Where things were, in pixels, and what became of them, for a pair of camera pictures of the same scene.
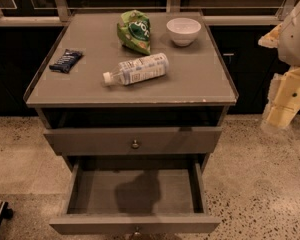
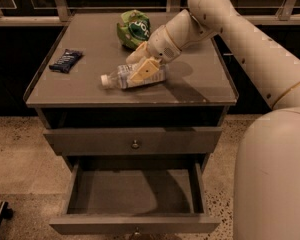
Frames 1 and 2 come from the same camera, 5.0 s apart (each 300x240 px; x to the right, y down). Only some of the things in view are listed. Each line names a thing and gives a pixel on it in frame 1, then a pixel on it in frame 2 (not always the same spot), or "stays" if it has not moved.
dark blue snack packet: x=69 y=58 stays
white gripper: x=295 y=39 to x=160 y=45
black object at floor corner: x=3 y=212 stays
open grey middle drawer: x=147 y=197 stays
